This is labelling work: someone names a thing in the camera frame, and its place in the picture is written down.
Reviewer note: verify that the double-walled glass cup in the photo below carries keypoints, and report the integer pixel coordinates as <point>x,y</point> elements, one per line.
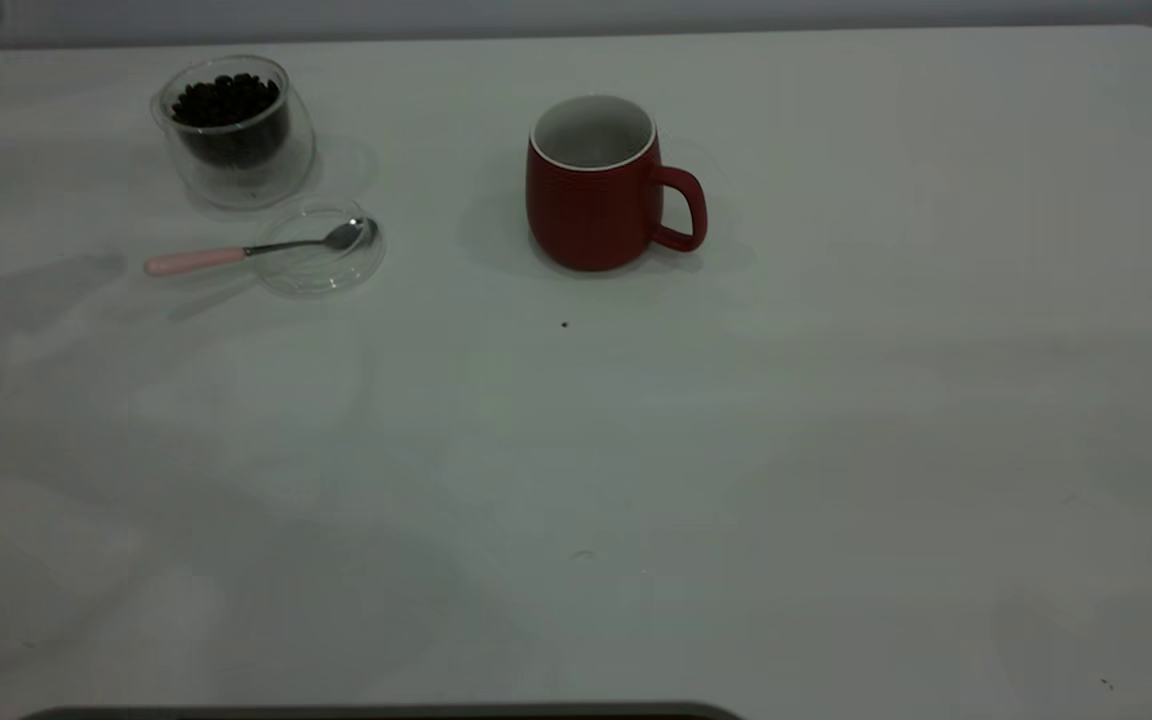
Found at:
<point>241,180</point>

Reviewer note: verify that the coffee beans pile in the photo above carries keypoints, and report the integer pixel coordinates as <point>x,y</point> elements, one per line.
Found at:
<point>228,105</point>

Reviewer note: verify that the clear glass saucer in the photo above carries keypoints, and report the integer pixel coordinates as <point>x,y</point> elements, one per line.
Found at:
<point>321,275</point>

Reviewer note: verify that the red ceramic mug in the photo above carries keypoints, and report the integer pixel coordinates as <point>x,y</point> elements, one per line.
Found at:
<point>586,215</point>

